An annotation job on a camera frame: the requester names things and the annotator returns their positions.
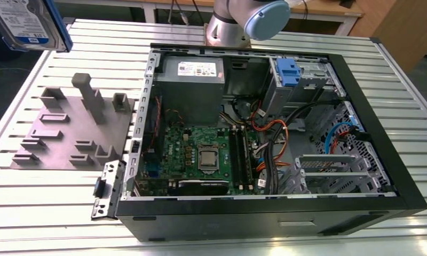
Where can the hard disk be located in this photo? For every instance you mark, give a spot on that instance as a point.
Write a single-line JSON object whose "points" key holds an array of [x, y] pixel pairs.
{"points": [[24, 24]]}

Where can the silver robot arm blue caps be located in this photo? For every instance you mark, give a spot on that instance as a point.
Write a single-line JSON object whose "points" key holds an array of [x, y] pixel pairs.
{"points": [[227, 29]]}

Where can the silver CPU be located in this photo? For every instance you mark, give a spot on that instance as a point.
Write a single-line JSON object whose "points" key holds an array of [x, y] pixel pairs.
{"points": [[209, 159]]}

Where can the grey power supply unit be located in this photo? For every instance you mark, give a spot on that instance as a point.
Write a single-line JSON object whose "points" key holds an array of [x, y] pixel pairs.
{"points": [[189, 101]]}

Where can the CPU socket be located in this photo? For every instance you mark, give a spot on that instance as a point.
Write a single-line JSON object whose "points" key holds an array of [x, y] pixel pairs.
{"points": [[201, 160]]}

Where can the black RAM slot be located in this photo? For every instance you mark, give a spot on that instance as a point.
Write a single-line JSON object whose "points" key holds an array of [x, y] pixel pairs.
{"points": [[237, 160], [247, 160]]}

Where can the green motherboard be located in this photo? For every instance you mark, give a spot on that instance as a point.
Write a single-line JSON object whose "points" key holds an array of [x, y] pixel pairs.
{"points": [[178, 160]]}

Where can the black graphics card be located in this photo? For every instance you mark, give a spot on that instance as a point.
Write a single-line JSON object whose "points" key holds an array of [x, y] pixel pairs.
{"points": [[199, 186]]}

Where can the grey metal drive cage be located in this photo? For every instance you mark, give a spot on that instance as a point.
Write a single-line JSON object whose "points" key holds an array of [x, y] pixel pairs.
{"points": [[289, 98]]}

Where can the blue plastic drive latch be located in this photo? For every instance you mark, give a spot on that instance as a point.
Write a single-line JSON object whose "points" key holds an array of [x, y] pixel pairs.
{"points": [[289, 72]]}

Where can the black open PC case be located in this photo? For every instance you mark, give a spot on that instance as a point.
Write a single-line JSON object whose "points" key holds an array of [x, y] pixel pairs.
{"points": [[235, 213]]}

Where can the grey parts rack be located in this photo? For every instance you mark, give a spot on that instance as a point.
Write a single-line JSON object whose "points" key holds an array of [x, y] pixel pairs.
{"points": [[76, 128]]}

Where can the white desk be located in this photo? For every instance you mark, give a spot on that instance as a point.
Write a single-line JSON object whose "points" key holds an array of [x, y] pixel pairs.
{"points": [[150, 14]]}

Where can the wooden desk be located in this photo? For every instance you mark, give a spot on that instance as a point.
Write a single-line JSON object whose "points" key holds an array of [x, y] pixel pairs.
{"points": [[334, 8]]}

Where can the brown wooden cabinet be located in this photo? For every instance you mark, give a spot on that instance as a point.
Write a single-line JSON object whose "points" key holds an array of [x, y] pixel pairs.
{"points": [[409, 29]]}

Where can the grey metal case bracket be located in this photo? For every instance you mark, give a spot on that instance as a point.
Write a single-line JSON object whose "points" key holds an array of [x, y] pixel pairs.
{"points": [[110, 186]]}

